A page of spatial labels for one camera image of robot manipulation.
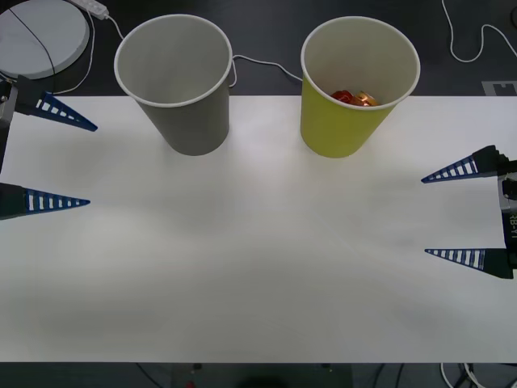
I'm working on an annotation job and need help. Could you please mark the white thin cable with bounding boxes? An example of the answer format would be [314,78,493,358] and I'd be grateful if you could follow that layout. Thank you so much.
[52,6,97,96]

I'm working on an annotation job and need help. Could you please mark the white looping cable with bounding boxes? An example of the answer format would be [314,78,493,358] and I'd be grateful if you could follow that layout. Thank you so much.
[441,0,517,64]

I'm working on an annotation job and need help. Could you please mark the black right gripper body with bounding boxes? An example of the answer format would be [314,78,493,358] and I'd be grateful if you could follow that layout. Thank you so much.
[502,208,517,268]

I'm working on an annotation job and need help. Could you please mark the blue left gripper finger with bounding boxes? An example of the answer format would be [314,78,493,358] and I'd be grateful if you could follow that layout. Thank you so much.
[0,182,91,221]
[15,74,99,133]

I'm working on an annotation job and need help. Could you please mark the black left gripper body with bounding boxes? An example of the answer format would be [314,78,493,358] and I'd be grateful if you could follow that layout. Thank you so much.
[0,127,10,175]

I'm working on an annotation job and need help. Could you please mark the yellow-green plastic bin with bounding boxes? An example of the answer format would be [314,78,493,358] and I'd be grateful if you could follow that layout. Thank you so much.
[300,15,421,159]

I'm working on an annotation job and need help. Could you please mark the yellow and red drink can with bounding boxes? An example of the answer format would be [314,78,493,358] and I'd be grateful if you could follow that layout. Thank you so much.
[350,91,380,107]

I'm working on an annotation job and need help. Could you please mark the white power strip cable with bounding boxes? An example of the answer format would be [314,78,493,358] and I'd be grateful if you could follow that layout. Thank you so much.
[105,14,304,88]

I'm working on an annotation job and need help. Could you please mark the white power strip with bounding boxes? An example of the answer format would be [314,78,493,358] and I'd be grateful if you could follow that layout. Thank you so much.
[68,0,110,19]

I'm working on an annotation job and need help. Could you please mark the round white disc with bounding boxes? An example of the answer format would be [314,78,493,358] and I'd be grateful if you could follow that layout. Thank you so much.
[0,0,90,81]

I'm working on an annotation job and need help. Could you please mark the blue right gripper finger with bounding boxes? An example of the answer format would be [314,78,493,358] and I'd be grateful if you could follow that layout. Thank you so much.
[423,247,515,280]
[420,145,502,184]

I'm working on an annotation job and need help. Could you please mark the black thin cable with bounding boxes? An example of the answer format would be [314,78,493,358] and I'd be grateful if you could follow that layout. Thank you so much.
[8,6,57,95]

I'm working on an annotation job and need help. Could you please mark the grey plastic bin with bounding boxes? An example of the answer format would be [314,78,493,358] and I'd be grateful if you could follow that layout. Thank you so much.
[113,14,234,157]

